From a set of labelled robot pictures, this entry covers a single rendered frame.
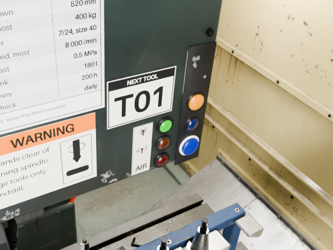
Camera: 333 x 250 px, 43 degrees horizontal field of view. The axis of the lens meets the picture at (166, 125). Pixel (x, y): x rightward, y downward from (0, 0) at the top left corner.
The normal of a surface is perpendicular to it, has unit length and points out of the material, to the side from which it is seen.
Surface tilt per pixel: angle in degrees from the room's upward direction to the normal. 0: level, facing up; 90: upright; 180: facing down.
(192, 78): 90
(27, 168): 90
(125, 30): 90
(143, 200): 0
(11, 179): 90
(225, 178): 24
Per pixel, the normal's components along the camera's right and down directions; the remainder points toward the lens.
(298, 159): -0.84, 0.26
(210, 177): -0.27, -0.63
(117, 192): 0.08, -0.80
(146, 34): 0.53, 0.54
